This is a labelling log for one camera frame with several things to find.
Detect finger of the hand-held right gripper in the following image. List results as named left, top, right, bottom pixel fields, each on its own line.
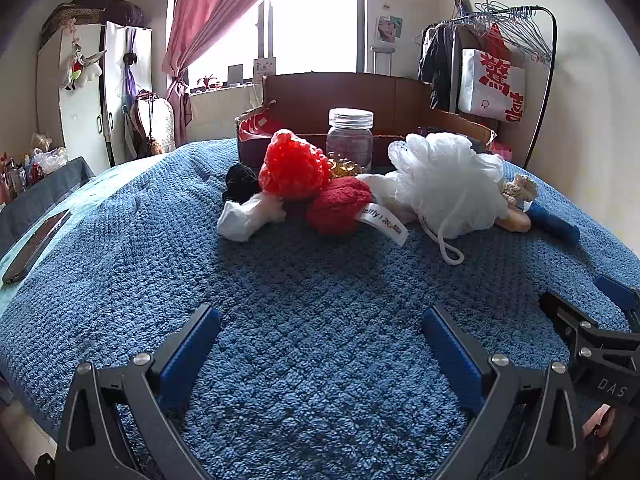
left=539, top=291, right=596, bottom=356
left=594, top=274, right=640, bottom=333

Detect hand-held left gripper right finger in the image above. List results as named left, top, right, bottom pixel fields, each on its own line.
left=421, top=305, right=588, bottom=480

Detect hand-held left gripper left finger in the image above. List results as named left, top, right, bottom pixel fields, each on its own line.
left=55, top=302, right=221, bottom=480

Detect blue tissue pack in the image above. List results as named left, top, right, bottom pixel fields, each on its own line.
left=525, top=201, right=582, bottom=245

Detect beige round puff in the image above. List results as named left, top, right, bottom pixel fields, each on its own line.
left=500, top=207, right=532, bottom=234

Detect cream crochet scrunchie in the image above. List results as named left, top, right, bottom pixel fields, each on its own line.
left=501, top=172, right=538, bottom=207

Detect white mesh bath loofah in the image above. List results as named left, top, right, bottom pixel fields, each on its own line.
left=388, top=132, right=507, bottom=265

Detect red fluffy cloth with label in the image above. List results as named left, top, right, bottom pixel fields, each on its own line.
left=305, top=176, right=408, bottom=247

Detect red mesh knit scrubber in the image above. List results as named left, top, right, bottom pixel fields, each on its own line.
left=257, top=129, right=333, bottom=203

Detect cardboard box red inside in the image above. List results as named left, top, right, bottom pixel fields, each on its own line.
left=235, top=72, right=498, bottom=171

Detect person's right hand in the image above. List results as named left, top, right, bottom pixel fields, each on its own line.
left=584, top=405, right=619, bottom=468

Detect blue knit blanket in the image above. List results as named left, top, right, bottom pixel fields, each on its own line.
left=0, top=137, right=640, bottom=480

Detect dark smartphone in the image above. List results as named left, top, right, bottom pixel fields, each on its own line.
left=1, top=208, right=73, bottom=286

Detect dark blue table cloth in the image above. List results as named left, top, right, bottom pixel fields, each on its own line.
left=0, top=156, right=96, bottom=256

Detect black metal clothes rack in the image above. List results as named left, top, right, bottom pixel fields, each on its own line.
left=415, top=5, right=558, bottom=171

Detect cream quilted bag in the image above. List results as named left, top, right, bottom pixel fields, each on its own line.
left=131, top=90, right=176, bottom=158

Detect cluster of small bottles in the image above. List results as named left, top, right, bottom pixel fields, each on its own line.
left=0, top=132, right=68, bottom=206

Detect clear jar with gold beads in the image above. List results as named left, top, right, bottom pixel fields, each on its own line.
left=326, top=108, right=375, bottom=176

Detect white paper bag red print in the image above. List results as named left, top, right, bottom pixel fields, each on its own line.
left=457, top=25, right=527, bottom=123

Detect white ledge cloth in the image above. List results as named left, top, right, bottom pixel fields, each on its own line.
left=189, top=85, right=265, bottom=143

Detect white wardrobe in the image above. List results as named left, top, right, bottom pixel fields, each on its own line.
left=36, top=21, right=153, bottom=176

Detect dark hanging clothes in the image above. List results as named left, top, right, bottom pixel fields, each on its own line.
left=417, top=22, right=463, bottom=111

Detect purple ribbon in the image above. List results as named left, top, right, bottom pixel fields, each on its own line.
left=120, top=52, right=141, bottom=106

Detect pink printed card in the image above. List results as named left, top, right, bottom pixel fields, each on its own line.
left=252, top=57, right=277, bottom=83

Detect hanging stuffed toy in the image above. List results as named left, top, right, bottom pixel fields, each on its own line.
left=60, top=42, right=108, bottom=92

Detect white step stool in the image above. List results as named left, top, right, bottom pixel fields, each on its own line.
left=370, top=45, right=397, bottom=75

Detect pink curtain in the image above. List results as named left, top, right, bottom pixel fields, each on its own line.
left=162, top=0, right=301, bottom=131

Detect dark purple bag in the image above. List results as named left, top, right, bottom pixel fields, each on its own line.
left=105, top=0, right=151, bottom=30

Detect bright window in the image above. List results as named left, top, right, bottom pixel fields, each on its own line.
left=187, top=0, right=368, bottom=91

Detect patterned storage bag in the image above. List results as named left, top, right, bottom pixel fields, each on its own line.
left=40, top=2, right=108, bottom=43

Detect row of wire hangers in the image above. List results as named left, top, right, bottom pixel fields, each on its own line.
left=450, top=1, right=553, bottom=68

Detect wall poster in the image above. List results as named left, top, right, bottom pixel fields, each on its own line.
left=375, top=14, right=403, bottom=43

